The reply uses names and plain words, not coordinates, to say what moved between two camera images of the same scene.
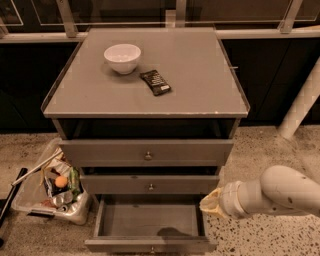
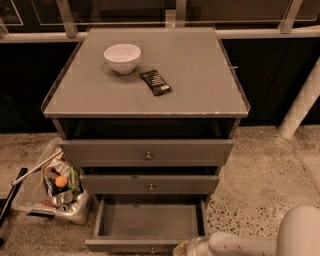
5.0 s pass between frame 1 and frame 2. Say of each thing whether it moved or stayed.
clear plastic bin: stayed
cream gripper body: moved
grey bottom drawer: stayed
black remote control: stayed
